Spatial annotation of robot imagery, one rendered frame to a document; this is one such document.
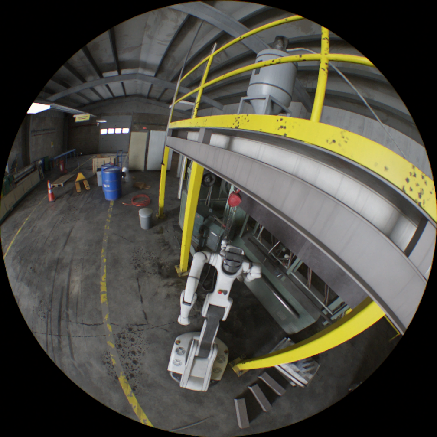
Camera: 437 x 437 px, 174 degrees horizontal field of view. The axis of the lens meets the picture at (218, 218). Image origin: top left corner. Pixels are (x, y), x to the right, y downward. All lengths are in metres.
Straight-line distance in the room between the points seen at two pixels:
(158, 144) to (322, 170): 6.89
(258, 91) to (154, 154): 5.96
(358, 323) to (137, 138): 7.67
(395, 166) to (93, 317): 2.74
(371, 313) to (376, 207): 0.61
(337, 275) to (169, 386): 2.14
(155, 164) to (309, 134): 7.13
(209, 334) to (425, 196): 1.51
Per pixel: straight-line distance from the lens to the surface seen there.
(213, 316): 1.23
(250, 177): 0.89
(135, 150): 7.36
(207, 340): 1.37
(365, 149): 0.61
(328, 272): 1.73
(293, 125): 0.72
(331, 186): 1.08
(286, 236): 1.81
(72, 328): 2.42
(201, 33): 5.41
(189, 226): 1.76
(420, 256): 0.68
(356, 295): 1.79
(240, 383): 2.07
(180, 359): 1.60
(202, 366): 1.51
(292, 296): 2.00
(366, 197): 1.05
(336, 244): 0.67
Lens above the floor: 1.94
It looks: 30 degrees down
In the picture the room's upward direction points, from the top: 15 degrees clockwise
